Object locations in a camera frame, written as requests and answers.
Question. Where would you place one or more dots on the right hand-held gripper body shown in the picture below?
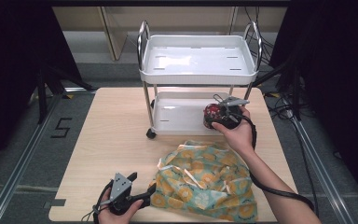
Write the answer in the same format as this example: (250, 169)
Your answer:
(233, 116)

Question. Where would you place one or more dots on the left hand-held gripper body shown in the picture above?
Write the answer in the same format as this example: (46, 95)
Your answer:
(120, 186)

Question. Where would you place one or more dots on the red can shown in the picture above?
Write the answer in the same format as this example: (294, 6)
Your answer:
(213, 112)

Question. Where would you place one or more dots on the floral green and yellow cloth bag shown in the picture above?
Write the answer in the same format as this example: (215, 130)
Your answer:
(183, 193)

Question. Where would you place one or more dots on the white two-tier trolley cart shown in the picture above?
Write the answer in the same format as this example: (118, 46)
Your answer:
(195, 62)

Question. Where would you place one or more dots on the person's right hand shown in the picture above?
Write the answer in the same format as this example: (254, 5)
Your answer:
(240, 138)

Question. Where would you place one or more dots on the person's left hand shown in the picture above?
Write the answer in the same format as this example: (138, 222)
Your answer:
(113, 217)

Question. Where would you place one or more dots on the black metal stand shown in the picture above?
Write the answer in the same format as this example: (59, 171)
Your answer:
(42, 93)
(296, 93)

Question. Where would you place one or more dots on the black curtain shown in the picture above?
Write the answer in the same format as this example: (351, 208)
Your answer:
(9, 62)
(341, 77)

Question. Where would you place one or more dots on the beige wooden cabinet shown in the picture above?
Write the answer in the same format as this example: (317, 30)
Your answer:
(84, 21)

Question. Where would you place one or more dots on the aluminium floor rail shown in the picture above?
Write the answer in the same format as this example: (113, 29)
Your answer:
(21, 168)
(323, 180)

